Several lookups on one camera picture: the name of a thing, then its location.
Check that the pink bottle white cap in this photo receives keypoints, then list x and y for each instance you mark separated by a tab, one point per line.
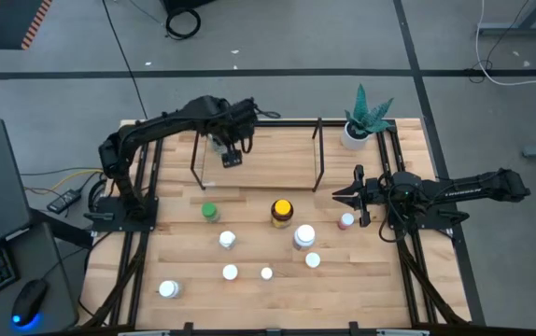
347	218

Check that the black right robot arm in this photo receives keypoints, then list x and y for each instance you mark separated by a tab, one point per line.
473	189

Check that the black mouse blue light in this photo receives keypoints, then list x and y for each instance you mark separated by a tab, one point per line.
29	298

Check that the black aluminium rig frame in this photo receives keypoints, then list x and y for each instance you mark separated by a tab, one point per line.
384	149

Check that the white supplement bottle blue stripes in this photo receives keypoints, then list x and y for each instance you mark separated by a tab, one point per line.
227	238

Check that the large white headache relief bottle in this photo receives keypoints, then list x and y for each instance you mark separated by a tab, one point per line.
305	233

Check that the green cap caffeine bottle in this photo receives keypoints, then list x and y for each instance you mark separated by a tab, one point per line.
209	211

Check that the black mat orange striped edge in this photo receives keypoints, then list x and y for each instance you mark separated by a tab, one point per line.
6	23

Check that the yellow cap fish oil bottle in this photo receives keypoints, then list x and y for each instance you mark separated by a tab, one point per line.
282	207

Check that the black-framed wooden shelf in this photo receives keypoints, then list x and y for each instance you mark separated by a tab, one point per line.
268	163

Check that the small white bottle black label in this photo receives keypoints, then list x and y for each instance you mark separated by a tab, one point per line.
266	273

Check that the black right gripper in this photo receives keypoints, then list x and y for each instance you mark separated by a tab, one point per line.
375	193

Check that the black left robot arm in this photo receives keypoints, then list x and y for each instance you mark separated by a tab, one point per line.
165	122

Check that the green plant in white pot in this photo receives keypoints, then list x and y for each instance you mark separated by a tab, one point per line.
354	137

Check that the plain white bottle wide cap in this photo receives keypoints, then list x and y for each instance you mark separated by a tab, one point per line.
168	289

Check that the orange pill vial white cap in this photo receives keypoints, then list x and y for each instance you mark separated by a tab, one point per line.
313	260
230	272

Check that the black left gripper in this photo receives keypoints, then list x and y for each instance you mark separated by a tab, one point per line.
240	116

